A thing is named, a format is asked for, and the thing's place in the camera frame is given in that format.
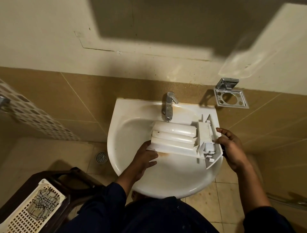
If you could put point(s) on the person's left hand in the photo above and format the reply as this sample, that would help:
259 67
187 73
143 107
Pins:
142 163

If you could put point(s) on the dark plastic stool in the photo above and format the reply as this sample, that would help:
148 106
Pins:
19 184

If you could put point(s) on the person's right forearm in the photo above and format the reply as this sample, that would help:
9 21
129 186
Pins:
261 199

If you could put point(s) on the black-lined patterned cloth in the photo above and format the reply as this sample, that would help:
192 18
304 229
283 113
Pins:
43 204

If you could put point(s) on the round metal floor drain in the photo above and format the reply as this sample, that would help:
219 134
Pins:
101 157

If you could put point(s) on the white ceramic sink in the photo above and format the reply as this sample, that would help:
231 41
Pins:
172 180

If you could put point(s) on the chrome sink faucet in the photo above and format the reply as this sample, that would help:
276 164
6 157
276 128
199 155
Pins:
169 108

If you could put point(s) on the chrome wall toothbrush holder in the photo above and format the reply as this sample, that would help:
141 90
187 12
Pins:
218 99

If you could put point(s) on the person's left foot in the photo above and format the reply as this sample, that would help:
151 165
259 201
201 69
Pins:
137 195

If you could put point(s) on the person's dark trousers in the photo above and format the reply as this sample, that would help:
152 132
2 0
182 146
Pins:
168 216

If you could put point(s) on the white detergent drawer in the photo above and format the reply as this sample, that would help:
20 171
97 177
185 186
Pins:
177 139

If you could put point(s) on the person's left forearm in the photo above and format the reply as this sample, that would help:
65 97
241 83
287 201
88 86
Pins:
105 206

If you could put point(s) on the white perforated plastic basket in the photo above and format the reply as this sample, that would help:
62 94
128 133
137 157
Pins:
16 216

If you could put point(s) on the person's right hand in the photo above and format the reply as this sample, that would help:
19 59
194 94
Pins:
235 151

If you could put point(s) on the chrome toilet sprayer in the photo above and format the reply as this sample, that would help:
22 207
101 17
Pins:
292 201

